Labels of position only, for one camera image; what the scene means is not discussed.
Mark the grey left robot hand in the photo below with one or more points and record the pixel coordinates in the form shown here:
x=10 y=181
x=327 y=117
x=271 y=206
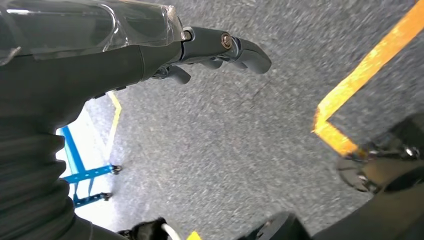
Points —
x=82 y=66

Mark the yellow floor tape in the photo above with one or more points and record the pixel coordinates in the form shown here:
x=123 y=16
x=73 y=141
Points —
x=115 y=126
x=364 y=69

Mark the blue metal shelf rack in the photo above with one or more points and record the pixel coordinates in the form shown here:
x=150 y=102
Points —
x=89 y=174

